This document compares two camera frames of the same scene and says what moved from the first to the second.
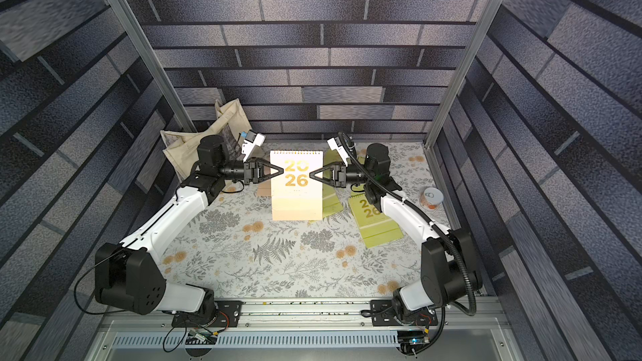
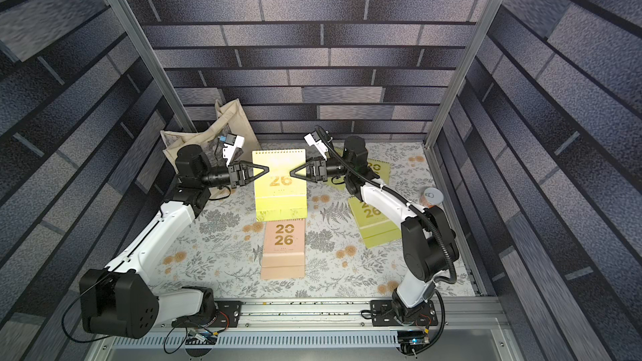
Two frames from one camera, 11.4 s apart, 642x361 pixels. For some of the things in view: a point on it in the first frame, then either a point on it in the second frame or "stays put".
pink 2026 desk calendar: [295, 195] -> [283, 250]
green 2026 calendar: [332, 203] -> [279, 195]
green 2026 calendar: [373, 226] stays put
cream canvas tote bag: [229, 122] stays put
